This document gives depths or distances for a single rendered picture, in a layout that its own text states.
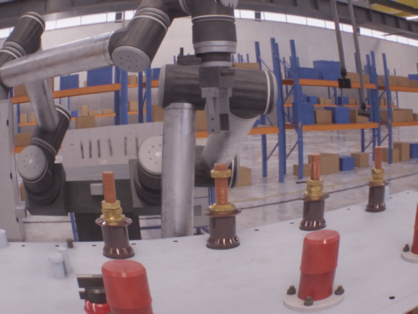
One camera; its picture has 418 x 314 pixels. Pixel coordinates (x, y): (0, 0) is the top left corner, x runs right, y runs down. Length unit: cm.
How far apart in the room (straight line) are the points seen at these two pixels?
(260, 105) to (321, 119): 901
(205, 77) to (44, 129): 141
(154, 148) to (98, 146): 362
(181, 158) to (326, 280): 84
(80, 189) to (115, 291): 213
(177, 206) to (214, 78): 53
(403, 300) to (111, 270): 51
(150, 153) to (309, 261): 158
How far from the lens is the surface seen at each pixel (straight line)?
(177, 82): 147
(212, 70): 107
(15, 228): 574
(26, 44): 169
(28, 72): 143
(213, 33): 109
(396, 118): 1199
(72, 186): 275
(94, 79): 877
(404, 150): 1248
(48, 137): 236
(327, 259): 75
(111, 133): 586
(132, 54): 109
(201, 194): 548
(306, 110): 1022
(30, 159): 230
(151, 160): 222
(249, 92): 150
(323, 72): 1049
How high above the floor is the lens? 172
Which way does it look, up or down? 6 degrees down
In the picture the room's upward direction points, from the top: 3 degrees counter-clockwise
